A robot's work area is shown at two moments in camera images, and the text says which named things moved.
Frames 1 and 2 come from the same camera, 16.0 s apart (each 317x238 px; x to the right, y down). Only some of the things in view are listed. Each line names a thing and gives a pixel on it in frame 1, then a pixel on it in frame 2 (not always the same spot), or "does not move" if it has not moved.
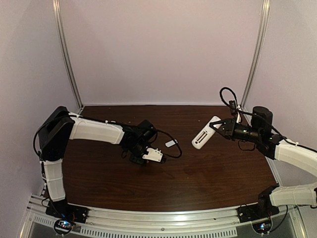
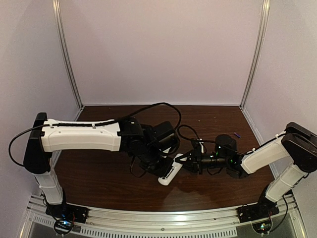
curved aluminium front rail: x=286 y=224 does not move
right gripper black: x=228 y=127 → x=196 y=161
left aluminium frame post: x=57 y=13 does not move
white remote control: x=206 y=134 → x=176 y=165
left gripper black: x=136 y=158 → x=162 y=166
